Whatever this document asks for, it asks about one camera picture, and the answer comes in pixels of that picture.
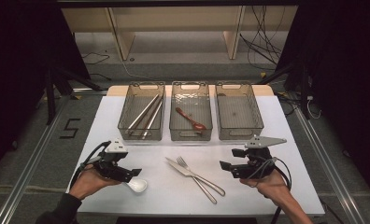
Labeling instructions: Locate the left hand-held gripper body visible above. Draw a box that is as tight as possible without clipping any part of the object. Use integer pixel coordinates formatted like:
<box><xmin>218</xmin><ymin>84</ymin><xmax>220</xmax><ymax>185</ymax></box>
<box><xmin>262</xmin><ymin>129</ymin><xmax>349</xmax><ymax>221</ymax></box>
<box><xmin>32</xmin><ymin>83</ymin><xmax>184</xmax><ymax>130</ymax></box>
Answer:
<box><xmin>93</xmin><ymin>138</ymin><xmax>129</xmax><ymax>181</ymax></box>

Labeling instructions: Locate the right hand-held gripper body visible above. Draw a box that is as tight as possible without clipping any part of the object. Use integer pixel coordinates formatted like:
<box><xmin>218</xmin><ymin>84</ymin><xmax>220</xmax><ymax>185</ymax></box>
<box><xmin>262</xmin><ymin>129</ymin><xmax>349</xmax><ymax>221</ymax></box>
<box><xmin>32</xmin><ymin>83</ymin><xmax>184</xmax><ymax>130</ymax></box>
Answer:
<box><xmin>244</xmin><ymin>135</ymin><xmax>288</xmax><ymax>180</ymax></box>

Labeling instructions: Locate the white ceramic spoon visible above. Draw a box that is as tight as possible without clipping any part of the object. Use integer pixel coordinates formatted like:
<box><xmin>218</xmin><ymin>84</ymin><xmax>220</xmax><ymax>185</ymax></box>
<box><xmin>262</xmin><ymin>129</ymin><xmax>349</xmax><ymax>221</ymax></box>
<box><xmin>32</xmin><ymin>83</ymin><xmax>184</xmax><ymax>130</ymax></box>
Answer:
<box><xmin>125</xmin><ymin>177</ymin><xmax>149</xmax><ymax>194</ymax></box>

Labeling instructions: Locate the smoky clear plastic bin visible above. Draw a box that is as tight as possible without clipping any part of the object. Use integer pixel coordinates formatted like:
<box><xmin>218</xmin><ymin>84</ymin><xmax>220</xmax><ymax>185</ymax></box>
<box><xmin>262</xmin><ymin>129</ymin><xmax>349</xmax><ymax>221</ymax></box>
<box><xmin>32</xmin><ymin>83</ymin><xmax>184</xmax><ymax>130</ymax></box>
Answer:
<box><xmin>168</xmin><ymin>80</ymin><xmax>214</xmax><ymax>142</ymax></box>
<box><xmin>215</xmin><ymin>80</ymin><xmax>264</xmax><ymax>141</ymax></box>
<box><xmin>117</xmin><ymin>81</ymin><xmax>166</xmax><ymax>142</ymax></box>

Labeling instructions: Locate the silver metal knife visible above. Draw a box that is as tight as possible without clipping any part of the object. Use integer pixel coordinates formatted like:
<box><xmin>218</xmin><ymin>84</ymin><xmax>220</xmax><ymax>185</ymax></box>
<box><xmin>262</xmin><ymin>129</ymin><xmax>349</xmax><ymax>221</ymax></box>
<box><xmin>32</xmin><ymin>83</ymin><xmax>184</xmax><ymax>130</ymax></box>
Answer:
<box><xmin>164</xmin><ymin>156</ymin><xmax>227</xmax><ymax>197</ymax></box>

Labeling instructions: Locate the brown wooden chopstick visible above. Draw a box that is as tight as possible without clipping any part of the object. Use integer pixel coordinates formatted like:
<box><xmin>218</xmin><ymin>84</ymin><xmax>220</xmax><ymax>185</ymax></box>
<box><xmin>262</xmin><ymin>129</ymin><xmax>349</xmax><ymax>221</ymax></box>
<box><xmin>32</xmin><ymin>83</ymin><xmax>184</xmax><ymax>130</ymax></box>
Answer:
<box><xmin>128</xmin><ymin>94</ymin><xmax>163</xmax><ymax>135</ymax></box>
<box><xmin>138</xmin><ymin>98</ymin><xmax>164</xmax><ymax>139</ymax></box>

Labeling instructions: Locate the silver metal fork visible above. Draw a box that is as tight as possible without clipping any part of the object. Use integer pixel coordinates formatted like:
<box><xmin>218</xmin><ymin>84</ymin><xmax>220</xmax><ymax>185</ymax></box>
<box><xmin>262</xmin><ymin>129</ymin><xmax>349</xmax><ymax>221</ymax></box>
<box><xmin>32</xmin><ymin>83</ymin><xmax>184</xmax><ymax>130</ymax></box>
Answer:
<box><xmin>176</xmin><ymin>156</ymin><xmax>219</xmax><ymax>205</ymax></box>

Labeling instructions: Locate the reddish brown wooden spoon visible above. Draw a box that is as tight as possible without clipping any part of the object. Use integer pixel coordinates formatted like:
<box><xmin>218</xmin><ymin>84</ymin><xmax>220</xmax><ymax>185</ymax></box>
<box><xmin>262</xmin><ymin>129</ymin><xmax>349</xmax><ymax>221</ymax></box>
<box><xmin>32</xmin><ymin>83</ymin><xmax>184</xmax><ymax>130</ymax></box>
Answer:
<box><xmin>175</xmin><ymin>106</ymin><xmax>207</xmax><ymax>132</ymax></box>

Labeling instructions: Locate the person's right hand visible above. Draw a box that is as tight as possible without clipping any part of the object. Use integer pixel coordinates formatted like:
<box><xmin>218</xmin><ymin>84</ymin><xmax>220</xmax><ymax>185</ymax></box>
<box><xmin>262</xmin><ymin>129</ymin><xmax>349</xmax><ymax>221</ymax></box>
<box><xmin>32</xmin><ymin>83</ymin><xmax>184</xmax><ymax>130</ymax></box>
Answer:
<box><xmin>239</xmin><ymin>169</ymin><xmax>292</xmax><ymax>200</ymax></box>

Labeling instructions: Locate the person's left hand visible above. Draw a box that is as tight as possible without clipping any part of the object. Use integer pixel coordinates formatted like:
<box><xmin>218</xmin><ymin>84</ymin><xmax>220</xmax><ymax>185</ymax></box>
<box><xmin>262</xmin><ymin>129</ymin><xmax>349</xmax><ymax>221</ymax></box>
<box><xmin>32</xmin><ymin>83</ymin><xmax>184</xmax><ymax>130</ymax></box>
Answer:
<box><xmin>69</xmin><ymin>167</ymin><xmax>121</xmax><ymax>201</ymax></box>

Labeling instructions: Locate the white table cover sheet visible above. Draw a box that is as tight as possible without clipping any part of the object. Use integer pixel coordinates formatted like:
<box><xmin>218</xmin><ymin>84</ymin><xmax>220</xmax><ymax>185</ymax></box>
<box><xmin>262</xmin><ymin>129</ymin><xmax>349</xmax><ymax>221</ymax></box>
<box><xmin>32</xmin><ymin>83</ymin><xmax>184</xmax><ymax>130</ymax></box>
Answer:
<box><xmin>65</xmin><ymin>94</ymin><xmax>326</xmax><ymax>216</ymax></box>

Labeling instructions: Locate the black metal stand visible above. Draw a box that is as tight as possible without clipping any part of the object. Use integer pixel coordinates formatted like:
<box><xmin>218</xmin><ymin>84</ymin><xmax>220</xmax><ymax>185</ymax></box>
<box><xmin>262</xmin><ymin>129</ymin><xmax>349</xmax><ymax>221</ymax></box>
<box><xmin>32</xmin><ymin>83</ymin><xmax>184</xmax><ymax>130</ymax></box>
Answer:
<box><xmin>44</xmin><ymin>66</ymin><xmax>103</xmax><ymax>125</ymax></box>
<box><xmin>256</xmin><ymin>60</ymin><xmax>312</xmax><ymax>120</ymax></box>

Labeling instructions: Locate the black curtain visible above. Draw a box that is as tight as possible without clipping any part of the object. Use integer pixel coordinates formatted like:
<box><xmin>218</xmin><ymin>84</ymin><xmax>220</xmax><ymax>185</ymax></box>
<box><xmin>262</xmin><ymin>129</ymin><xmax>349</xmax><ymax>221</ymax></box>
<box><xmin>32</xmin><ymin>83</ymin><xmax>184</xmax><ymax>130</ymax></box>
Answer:
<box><xmin>275</xmin><ymin>0</ymin><xmax>370</xmax><ymax>200</ymax></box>
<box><xmin>0</xmin><ymin>0</ymin><xmax>93</xmax><ymax>181</ymax></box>

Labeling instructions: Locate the light wooden desk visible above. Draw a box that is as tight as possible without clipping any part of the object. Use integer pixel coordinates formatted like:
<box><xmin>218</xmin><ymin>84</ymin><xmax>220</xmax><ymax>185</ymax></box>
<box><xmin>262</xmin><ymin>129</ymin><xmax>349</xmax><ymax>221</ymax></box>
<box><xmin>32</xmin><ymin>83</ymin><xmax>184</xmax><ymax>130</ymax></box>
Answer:
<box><xmin>61</xmin><ymin>5</ymin><xmax>299</xmax><ymax>62</ymax></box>

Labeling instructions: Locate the aluminium floor rail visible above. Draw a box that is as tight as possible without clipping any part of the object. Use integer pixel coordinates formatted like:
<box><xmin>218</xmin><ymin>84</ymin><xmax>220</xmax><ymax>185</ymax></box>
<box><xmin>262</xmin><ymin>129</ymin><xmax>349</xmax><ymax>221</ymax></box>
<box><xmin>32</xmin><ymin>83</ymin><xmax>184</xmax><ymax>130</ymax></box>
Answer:
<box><xmin>293</xmin><ymin>105</ymin><xmax>366</xmax><ymax>224</ymax></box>
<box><xmin>0</xmin><ymin>96</ymin><xmax>72</xmax><ymax>224</ymax></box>

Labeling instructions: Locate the white floor cable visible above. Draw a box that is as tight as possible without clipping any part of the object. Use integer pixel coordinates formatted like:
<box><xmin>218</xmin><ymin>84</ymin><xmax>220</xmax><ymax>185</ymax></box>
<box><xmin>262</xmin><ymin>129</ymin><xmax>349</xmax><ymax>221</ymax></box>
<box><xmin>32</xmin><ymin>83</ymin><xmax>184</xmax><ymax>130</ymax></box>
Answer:
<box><xmin>121</xmin><ymin>59</ymin><xmax>149</xmax><ymax>80</ymax></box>

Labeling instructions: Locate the black floor cable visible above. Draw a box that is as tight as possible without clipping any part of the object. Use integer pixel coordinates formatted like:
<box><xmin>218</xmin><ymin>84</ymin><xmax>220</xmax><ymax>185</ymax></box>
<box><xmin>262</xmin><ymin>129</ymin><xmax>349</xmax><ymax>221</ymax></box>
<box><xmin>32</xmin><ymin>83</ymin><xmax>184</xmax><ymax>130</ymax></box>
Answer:
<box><xmin>81</xmin><ymin>50</ymin><xmax>111</xmax><ymax>66</ymax></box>

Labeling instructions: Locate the bunch of black floor cables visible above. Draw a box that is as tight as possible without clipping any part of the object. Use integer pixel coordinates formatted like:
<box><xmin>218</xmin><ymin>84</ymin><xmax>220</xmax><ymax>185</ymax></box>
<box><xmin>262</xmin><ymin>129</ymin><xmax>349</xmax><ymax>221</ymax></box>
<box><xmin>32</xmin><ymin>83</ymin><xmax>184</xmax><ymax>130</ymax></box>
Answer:
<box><xmin>238</xmin><ymin>5</ymin><xmax>287</xmax><ymax>71</ymax></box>

